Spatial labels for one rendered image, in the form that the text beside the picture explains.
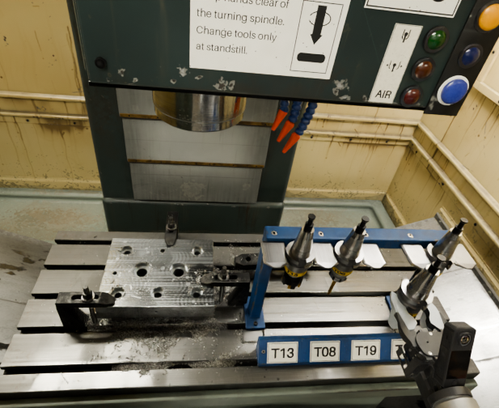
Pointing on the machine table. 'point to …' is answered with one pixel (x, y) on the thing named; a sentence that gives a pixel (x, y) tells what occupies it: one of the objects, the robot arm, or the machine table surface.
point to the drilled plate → (175, 300)
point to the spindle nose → (198, 110)
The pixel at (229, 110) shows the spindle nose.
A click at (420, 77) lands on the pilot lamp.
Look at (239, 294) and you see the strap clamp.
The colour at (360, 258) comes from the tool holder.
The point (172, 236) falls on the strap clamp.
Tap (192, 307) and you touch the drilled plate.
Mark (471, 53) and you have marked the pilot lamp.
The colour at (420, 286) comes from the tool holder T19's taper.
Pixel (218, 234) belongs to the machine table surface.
